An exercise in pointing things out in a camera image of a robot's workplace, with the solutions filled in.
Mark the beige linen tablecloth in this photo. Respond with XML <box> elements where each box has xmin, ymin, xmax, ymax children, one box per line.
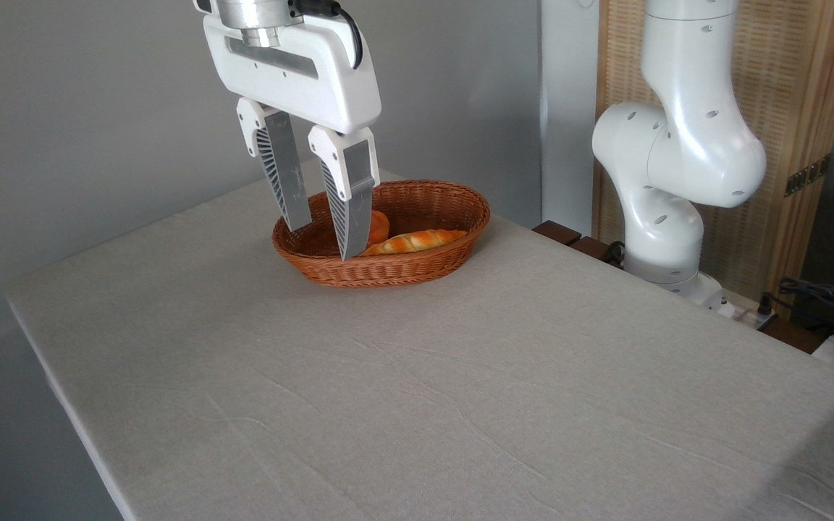
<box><xmin>6</xmin><ymin>168</ymin><xmax>834</xmax><ymax>521</ymax></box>

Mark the long striped bread roll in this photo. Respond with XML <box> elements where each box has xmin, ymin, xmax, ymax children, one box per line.
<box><xmin>363</xmin><ymin>229</ymin><xmax>469</xmax><ymax>256</ymax></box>

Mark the black cable bundle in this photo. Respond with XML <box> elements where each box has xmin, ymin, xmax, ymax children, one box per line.
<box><xmin>759</xmin><ymin>276</ymin><xmax>834</xmax><ymax>342</ymax></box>

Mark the dark metal screen hinge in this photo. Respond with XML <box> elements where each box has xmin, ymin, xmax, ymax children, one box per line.
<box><xmin>785</xmin><ymin>153</ymin><xmax>832</xmax><ymax>198</ymax></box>

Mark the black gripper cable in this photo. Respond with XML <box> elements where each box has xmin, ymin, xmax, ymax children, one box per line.
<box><xmin>294</xmin><ymin>0</ymin><xmax>364</xmax><ymax>70</ymax></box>

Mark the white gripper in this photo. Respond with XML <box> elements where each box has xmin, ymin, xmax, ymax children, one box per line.
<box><xmin>202</xmin><ymin>13</ymin><xmax>382</xmax><ymax>262</ymax></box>

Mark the brown wicker basket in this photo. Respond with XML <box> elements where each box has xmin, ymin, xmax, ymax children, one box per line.
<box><xmin>272</xmin><ymin>179</ymin><xmax>492</xmax><ymax>289</ymax></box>

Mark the bamboo wooden folding screen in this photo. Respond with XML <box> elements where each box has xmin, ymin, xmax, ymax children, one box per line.
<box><xmin>594</xmin><ymin>0</ymin><xmax>834</xmax><ymax>319</ymax></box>

